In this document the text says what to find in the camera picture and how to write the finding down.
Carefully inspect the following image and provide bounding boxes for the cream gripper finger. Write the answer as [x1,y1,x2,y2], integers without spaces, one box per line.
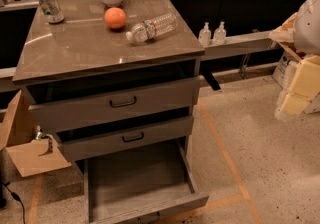
[279,92,309,116]
[288,55,320,100]

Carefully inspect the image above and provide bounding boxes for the clear plastic water bottle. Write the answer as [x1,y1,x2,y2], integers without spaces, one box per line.
[126,13,177,43]

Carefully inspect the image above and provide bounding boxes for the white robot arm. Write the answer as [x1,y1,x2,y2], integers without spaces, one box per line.
[280,0,320,116]

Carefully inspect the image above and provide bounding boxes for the right sanitizer pump bottle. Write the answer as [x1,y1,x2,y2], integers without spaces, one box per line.
[213,21,226,45]

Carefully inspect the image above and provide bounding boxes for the sanitizer pump bottle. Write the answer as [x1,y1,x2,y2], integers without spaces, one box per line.
[198,22,211,46]
[213,21,226,45]

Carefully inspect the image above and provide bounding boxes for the left sanitizer pump bottle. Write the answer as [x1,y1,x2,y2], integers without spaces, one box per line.
[198,22,211,46]

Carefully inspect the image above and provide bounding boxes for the middle grey drawer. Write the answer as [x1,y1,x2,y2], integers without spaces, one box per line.
[58,116,193,162]

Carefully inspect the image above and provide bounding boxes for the open bottom grey drawer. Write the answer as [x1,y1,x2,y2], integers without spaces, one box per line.
[84,139,209,224]

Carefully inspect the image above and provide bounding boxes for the grey drawer cabinet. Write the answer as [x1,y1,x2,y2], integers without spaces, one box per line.
[12,0,210,224]

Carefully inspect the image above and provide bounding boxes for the top grey drawer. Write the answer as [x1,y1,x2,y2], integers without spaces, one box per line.
[29,77,200,132]

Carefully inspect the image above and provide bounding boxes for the white corovan cardboard box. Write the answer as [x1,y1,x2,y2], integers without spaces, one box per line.
[273,45,320,117]

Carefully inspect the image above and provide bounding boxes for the orange fruit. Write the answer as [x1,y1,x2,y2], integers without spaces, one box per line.
[104,7,126,29]

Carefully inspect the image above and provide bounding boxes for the crushed soda can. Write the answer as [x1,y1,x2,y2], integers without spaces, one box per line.
[38,0,64,24]

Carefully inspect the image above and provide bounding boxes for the cardboard box on left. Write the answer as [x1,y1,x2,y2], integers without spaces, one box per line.
[0,91,71,177]

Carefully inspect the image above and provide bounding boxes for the black power cable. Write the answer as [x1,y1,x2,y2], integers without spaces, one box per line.
[2,181,27,224]

